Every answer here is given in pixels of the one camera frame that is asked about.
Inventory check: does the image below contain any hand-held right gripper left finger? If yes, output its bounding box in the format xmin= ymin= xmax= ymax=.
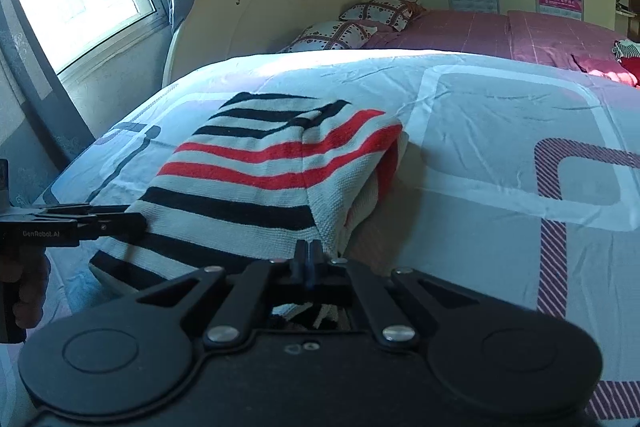
xmin=136 ymin=239 xmax=311 ymax=344

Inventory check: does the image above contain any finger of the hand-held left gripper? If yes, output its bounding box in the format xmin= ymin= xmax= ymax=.
xmin=24 ymin=204 xmax=149 ymax=243

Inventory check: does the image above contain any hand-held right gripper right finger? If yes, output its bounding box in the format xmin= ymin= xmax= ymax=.
xmin=309 ymin=239 xmax=482 ymax=344

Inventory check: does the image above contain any black red white striped sweater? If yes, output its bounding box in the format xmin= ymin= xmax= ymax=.
xmin=89 ymin=92 xmax=410 ymax=328

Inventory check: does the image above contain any person's left hand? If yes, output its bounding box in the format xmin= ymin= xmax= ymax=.
xmin=0 ymin=251 xmax=53 ymax=332

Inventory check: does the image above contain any light blue patterned duvet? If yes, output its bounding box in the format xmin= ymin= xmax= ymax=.
xmin=0 ymin=49 xmax=640 ymax=427

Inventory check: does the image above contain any heart print pillow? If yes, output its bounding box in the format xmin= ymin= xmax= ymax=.
xmin=339 ymin=0 xmax=427 ymax=33
xmin=276 ymin=20 xmax=379 ymax=54

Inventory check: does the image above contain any pink bedsheet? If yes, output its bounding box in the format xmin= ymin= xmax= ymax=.
xmin=361 ymin=9 xmax=640 ymax=88

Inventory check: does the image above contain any red cloth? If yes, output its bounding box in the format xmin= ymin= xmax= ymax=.
xmin=571 ymin=39 xmax=640 ymax=88

